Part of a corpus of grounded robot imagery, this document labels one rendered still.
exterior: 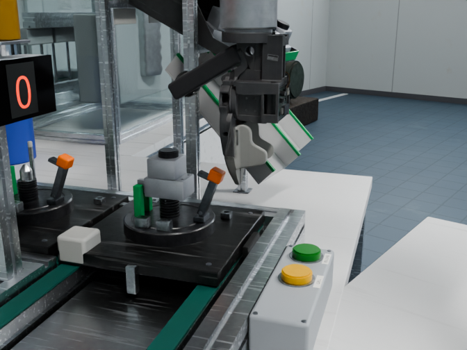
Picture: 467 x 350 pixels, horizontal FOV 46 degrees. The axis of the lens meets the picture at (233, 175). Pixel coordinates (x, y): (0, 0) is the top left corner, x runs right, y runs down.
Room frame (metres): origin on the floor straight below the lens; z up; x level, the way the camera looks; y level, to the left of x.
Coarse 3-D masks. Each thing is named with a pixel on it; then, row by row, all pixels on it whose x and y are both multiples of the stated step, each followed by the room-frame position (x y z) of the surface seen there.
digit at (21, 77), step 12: (12, 72) 0.62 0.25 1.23; (24, 72) 0.64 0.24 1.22; (12, 84) 0.62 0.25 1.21; (24, 84) 0.64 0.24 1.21; (12, 96) 0.61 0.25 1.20; (24, 96) 0.63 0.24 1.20; (36, 96) 0.65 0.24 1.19; (12, 108) 0.61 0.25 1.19; (24, 108) 0.63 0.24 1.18; (36, 108) 0.65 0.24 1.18
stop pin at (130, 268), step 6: (132, 264) 0.67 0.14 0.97; (126, 270) 0.66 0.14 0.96; (132, 270) 0.66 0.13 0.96; (126, 276) 0.66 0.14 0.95; (132, 276) 0.66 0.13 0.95; (138, 276) 0.67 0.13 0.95; (126, 282) 0.66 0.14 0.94; (132, 282) 0.66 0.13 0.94; (138, 282) 0.67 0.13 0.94; (126, 288) 0.66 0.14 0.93; (132, 288) 0.66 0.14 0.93; (138, 288) 0.67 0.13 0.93
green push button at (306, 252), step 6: (300, 246) 0.71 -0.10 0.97; (306, 246) 0.71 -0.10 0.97; (312, 246) 0.71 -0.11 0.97; (294, 252) 0.70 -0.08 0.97; (300, 252) 0.69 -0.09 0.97; (306, 252) 0.69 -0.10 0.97; (312, 252) 0.69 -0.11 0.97; (318, 252) 0.70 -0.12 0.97; (300, 258) 0.69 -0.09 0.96; (306, 258) 0.69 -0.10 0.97; (312, 258) 0.69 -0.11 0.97; (318, 258) 0.69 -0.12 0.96
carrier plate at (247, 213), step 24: (120, 216) 0.84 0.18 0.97; (216, 216) 0.84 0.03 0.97; (240, 216) 0.84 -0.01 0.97; (264, 216) 0.86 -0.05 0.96; (120, 240) 0.74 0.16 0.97; (216, 240) 0.74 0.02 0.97; (240, 240) 0.74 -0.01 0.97; (96, 264) 0.69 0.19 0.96; (120, 264) 0.68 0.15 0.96; (144, 264) 0.67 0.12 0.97; (168, 264) 0.66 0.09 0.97; (192, 264) 0.66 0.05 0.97; (216, 264) 0.66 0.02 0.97
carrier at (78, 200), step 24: (24, 168) 0.86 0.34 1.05; (24, 192) 0.85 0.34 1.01; (48, 192) 0.90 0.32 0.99; (72, 192) 0.96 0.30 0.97; (96, 192) 0.96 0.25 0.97; (24, 216) 0.79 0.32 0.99; (48, 216) 0.81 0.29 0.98; (72, 216) 0.84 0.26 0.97; (96, 216) 0.84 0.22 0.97; (24, 240) 0.74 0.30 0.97; (48, 240) 0.74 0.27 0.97
